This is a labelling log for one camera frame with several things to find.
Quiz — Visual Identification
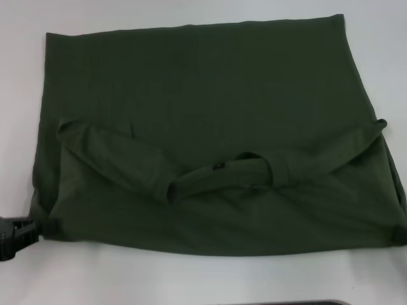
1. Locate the dark green printed t-shirt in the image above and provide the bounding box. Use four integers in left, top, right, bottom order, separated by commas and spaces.
30, 13, 407, 257

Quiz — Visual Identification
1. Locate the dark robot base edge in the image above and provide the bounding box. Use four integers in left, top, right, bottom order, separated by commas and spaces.
197, 298, 350, 305

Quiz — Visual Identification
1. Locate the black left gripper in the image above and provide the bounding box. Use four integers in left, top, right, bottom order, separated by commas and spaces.
0, 215, 62, 262

